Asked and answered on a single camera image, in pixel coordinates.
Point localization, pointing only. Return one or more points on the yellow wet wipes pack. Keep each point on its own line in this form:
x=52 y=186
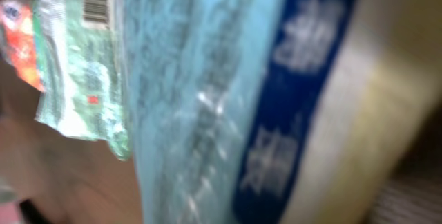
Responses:
x=284 y=111

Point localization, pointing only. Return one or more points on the light green tissue pack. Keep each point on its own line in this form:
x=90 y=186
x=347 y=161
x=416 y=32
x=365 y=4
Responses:
x=82 y=96

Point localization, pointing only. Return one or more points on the orange Kleenex tissue pack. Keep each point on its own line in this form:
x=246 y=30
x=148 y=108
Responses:
x=17 y=40

